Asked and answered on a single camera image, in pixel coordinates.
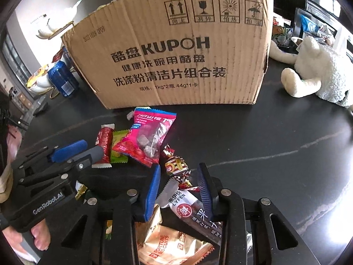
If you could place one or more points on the yellow snack packet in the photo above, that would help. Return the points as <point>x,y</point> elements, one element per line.
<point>38,73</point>

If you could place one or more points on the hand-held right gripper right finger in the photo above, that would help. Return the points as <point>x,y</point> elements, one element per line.
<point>204,191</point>

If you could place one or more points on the pink snack packet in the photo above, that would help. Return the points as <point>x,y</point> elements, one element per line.
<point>143,135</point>

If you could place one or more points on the blue snack packet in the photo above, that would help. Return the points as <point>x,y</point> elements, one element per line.
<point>308,24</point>

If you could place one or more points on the person's left hand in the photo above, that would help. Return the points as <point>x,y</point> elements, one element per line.
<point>41,240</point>

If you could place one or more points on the orange biscuit packet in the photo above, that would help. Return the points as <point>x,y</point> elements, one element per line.
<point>168,243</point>

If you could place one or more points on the small gold wrapped candy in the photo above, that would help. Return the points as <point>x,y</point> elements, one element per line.
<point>82,191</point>

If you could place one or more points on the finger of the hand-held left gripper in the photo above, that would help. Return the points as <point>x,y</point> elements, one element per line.
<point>69,150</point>
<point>88,157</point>

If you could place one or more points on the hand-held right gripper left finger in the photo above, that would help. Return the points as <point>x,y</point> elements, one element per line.
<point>152,196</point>

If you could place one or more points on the blue drink can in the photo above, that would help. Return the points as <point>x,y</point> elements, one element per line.
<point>63,80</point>

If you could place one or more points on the white plush toy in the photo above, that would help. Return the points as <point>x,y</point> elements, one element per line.
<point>325,71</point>

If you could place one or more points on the red snack packet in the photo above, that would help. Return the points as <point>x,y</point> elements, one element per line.
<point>58,55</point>

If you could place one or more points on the small white shell dish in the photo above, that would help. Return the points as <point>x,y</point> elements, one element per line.
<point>41,87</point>

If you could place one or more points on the floral printed cup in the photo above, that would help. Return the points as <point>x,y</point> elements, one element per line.
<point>282,36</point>

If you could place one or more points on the black remote control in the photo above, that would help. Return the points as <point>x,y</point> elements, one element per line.
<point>40,107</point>

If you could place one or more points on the large white shell dish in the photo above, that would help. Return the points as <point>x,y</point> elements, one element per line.
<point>60,16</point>

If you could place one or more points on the white brown snack packet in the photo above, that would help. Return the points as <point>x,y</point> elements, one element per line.
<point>187,207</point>

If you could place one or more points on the green snack packet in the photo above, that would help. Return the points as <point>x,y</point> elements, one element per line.
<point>117,157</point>

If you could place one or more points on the red snack bar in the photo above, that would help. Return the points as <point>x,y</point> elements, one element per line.
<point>104,143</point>

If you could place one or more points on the brown gold wrapped candy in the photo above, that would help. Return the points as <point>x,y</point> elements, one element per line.
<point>175,165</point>

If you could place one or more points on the brown cardboard box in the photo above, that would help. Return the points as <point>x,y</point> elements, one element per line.
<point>165,47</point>

